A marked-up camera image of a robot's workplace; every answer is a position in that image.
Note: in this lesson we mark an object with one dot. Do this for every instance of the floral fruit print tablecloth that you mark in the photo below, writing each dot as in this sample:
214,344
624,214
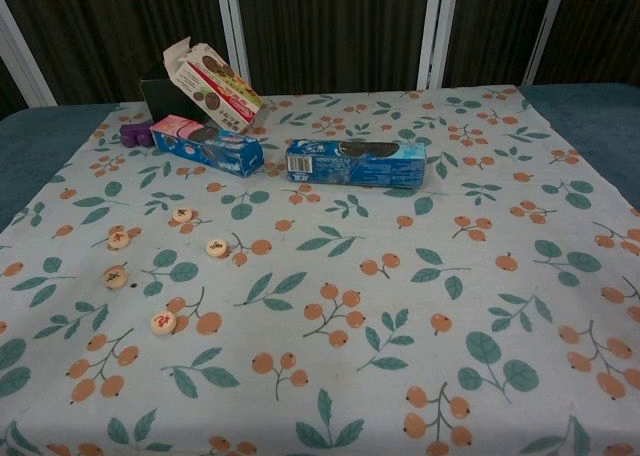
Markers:
350,276

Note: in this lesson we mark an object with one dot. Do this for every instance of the pink blue Oreo box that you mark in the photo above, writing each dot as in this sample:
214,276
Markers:
220,156

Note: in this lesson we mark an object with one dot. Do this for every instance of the white red cookie box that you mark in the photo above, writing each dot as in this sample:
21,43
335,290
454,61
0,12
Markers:
225,101

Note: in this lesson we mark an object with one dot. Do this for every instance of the dark folding room divider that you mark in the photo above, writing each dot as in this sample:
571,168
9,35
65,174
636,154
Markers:
325,26

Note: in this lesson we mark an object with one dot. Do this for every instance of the black open box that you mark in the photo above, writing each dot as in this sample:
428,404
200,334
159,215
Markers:
160,101

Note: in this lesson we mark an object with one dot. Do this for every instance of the purple plastic block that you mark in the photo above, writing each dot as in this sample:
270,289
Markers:
134,136

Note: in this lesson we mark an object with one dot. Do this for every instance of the teal table cover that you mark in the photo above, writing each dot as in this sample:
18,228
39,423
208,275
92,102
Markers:
30,141

